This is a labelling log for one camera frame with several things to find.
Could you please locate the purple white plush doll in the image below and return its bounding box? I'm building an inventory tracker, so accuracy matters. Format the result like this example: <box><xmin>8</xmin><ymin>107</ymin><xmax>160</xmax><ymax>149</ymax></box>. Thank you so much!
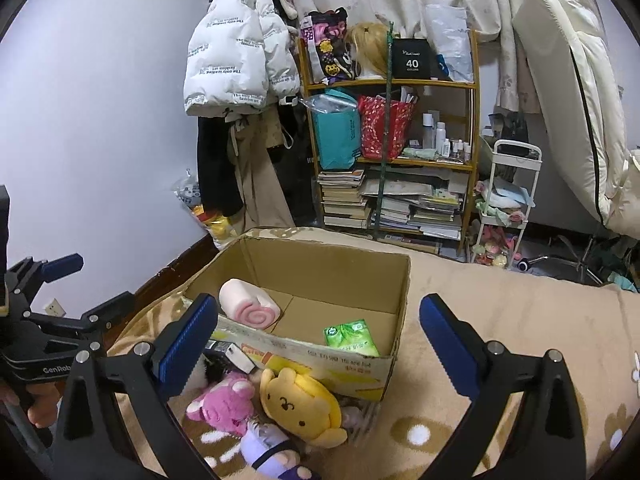
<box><xmin>240</xmin><ymin>420</ymin><xmax>317</xmax><ymax>480</ymax></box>

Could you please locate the pink bear plush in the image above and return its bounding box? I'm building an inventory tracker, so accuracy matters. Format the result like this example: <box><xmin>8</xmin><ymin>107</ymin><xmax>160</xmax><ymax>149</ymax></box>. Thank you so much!
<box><xmin>186</xmin><ymin>371</ymin><xmax>258</xmax><ymax>437</ymax></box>

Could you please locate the green tissue packet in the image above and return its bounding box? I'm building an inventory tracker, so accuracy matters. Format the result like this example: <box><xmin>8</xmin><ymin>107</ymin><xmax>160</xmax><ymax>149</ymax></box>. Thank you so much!
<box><xmin>323</xmin><ymin>319</ymin><xmax>382</xmax><ymax>358</ymax></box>

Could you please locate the black hanging garment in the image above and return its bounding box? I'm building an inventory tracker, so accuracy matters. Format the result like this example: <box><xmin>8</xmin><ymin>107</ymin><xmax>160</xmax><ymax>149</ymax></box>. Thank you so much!
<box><xmin>196</xmin><ymin>114</ymin><xmax>246</xmax><ymax>217</ymax></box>

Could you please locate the person's left hand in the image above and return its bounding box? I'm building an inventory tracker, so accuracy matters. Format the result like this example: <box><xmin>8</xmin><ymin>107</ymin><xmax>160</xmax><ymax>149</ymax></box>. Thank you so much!
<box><xmin>0</xmin><ymin>382</ymin><xmax>61</xmax><ymax>428</ymax></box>

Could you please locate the pink swirl roll plush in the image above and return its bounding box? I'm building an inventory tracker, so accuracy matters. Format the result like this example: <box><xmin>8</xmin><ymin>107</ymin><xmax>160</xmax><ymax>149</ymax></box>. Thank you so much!
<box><xmin>218</xmin><ymin>278</ymin><xmax>282</xmax><ymax>331</ymax></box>

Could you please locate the brown cardboard box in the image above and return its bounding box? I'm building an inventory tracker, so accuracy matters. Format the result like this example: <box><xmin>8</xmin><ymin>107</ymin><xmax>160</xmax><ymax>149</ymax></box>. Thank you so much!
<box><xmin>180</xmin><ymin>234</ymin><xmax>412</xmax><ymax>403</ymax></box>

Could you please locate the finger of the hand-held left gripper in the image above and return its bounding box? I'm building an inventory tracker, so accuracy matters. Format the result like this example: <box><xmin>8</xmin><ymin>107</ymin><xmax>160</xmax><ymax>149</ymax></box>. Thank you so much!
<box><xmin>5</xmin><ymin>254</ymin><xmax>85</xmax><ymax>311</ymax></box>
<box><xmin>22</xmin><ymin>294</ymin><xmax>136</xmax><ymax>356</ymax></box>

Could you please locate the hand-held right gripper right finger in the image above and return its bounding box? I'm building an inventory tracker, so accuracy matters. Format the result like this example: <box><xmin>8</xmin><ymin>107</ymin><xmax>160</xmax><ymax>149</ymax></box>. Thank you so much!
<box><xmin>419</xmin><ymin>294</ymin><xmax>588</xmax><ymax>480</ymax></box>

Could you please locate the yellow dog plush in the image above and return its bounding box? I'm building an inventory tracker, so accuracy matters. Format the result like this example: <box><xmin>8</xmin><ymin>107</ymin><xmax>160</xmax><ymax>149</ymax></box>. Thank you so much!
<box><xmin>259</xmin><ymin>366</ymin><xmax>349</xmax><ymax>450</ymax></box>

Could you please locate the cream office chair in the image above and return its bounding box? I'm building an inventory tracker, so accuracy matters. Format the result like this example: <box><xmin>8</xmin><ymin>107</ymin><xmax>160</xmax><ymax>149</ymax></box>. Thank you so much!
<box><xmin>511</xmin><ymin>0</ymin><xmax>640</xmax><ymax>288</ymax></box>

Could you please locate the patterned tote bag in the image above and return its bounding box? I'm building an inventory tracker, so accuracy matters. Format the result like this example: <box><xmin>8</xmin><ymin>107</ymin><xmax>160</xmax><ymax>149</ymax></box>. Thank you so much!
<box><xmin>300</xmin><ymin>7</ymin><xmax>362</xmax><ymax>86</ymax></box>

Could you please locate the green pole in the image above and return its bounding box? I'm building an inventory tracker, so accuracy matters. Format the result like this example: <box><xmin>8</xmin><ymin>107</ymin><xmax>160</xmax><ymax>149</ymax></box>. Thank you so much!
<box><xmin>372</xmin><ymin>20</ymin><xmax>397</xmax><ymax>242</ymax></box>

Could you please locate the red gift bag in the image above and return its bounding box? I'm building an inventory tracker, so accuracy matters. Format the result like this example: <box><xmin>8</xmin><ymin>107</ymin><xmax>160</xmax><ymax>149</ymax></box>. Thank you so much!
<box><xmin>357</xmin><ymin>94</ymin><xmax>417</xmax><ymax>161</ymax></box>

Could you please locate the white puffer jacket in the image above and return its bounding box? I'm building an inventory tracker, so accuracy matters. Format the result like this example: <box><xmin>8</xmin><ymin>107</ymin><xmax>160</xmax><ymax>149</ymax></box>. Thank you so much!
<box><xmin>182</xmin><ymin>0</ymin><xmax>302</xmax><ymax>117</ymax></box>

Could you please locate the clear plastic bag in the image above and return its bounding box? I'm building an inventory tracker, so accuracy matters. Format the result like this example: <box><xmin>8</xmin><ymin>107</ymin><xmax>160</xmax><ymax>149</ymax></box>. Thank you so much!
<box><xmin>423</xmin><ymin>4</ymin><xmax>475</xmax><ymax>83</ymax></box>

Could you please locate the wooden shelf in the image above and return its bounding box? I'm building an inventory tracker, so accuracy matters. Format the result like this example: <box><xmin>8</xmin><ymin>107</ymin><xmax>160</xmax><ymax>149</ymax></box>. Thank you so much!
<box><xmin>297</xmin><ymin>27</ymin><xmax>481</xmax><ymax>262</ymax></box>

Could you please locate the dark grey bag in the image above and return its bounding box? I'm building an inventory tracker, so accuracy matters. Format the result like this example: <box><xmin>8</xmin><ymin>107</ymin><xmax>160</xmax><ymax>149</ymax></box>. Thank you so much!
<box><xmin>487</xmin><ymin>110</ymin><xmax>529</xmax><ymax>143</ymax></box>

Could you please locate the blonde wig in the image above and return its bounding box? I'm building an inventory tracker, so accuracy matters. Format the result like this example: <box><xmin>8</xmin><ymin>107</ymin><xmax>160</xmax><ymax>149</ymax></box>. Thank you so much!
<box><xmin>347</xmin><ymin>22</ymin><xmax>394</xmax><ymax>79</ymax></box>

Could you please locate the teal bag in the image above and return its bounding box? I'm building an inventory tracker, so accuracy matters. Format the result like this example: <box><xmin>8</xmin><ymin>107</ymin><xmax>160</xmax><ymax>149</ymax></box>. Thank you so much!
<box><xmin>304</xmin><ymin>87</ymin><xmax>364</xmax><ymax>171</ymax></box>

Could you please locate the pile of papers and magazines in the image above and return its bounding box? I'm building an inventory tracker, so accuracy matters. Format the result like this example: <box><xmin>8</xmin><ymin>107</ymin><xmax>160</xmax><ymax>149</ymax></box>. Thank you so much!
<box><xmin>370</xmin><ymin>166</ymin><xmax>469</xmax><ymax>242</ymax></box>

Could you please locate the black box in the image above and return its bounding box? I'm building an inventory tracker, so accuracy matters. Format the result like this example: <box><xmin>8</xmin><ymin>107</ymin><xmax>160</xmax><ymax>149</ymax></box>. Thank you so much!
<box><xmin>390</xmin><ymin>38</ymin><xmax>434</xmax><ymax>80</ymax></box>

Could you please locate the stack of old books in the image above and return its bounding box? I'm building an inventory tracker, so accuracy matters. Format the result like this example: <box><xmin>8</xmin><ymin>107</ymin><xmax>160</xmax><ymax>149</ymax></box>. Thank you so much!
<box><xmin>316</xmin><ymin>169</ymin><xmax>374</xmax><ymax>231</ymax></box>

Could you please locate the plastic bag of toys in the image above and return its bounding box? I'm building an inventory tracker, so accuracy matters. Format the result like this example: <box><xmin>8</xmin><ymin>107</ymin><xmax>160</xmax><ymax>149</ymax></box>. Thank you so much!
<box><xmin>172</xmin><ymin>170</ymin><xmax>242</xmax><ymax>252</ymax></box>

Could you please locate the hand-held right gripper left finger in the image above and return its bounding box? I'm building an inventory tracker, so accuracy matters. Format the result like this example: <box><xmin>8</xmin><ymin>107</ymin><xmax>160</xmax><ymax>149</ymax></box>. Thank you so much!
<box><xmin>52</xmin><ymin>292</ymin><xmax>223</xmax><ymax>480</ymax></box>

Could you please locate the white trolley cart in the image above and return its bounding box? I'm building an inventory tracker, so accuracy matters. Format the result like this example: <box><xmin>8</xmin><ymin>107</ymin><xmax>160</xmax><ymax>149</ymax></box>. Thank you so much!
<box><xmin>470</xmin><ymin>139</ymin><xmax>544</xmax><ymax>267</ymax></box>

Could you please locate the beige hanging garment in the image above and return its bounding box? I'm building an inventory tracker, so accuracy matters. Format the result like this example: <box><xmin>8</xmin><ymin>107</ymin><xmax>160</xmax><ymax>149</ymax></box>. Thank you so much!
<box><xmin>226</xmin><ymin>107</ymin><xmax>298</xmax><ymax>235</ymax></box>

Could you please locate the black book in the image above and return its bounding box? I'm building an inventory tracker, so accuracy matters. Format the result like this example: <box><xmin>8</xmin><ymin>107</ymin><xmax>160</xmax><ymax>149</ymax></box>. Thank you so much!
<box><xmin>202</xmin><ymin>339</ymin><xmax>258</xmax><ymax>374</ymax></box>

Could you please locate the black white plush toy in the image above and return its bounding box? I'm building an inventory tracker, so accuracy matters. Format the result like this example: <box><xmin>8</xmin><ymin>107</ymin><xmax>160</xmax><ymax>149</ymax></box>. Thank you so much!
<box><xmin>182</xmin><ymin>357</ymin><xmax>232</xmax><ymax>397</ymax></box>

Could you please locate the row of cosmetic bottles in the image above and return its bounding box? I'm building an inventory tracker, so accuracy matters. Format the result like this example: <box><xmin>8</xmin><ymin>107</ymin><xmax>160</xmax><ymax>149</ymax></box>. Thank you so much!
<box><xmin>420</xmin><ymin>112</ymin><xmax>474</xmax><ymax>163</ymax></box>

